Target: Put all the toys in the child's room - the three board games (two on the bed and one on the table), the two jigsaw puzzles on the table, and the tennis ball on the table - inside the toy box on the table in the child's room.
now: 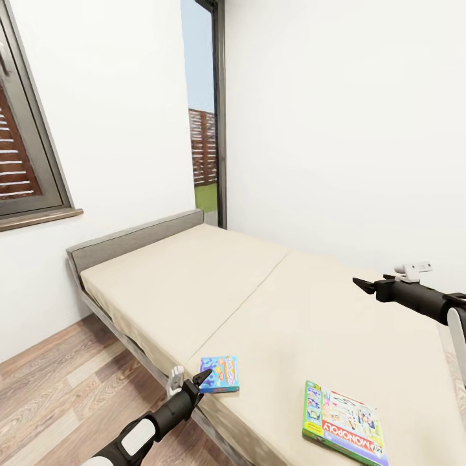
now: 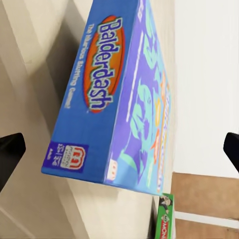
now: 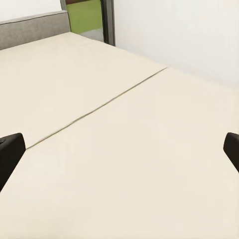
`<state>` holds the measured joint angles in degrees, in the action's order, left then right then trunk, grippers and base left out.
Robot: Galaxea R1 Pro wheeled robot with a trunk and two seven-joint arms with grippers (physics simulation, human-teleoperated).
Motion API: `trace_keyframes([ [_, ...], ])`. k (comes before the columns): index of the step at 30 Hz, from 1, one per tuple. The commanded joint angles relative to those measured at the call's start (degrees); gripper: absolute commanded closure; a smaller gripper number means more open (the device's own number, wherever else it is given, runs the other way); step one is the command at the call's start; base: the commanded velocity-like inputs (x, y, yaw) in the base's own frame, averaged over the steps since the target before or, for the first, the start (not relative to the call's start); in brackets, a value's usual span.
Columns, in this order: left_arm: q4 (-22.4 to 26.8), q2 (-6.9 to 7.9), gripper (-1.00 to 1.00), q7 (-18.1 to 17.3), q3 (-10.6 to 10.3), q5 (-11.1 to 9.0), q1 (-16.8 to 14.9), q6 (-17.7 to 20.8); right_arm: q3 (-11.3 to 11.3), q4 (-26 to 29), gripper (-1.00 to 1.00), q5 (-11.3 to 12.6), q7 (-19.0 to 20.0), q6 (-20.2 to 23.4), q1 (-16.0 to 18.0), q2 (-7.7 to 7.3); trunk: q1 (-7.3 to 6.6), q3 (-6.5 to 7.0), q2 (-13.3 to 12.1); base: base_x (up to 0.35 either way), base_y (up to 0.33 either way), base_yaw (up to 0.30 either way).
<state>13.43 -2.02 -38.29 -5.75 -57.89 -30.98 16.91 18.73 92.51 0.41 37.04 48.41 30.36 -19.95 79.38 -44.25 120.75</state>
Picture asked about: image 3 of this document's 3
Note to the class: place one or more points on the door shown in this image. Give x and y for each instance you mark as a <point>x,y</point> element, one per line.
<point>93,19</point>

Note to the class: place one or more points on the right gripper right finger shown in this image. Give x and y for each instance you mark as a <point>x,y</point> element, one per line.
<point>231,148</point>

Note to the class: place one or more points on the bed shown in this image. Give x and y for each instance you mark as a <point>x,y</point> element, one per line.
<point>118,146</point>

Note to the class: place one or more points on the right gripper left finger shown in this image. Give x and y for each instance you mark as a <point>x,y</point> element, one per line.
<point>12,148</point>

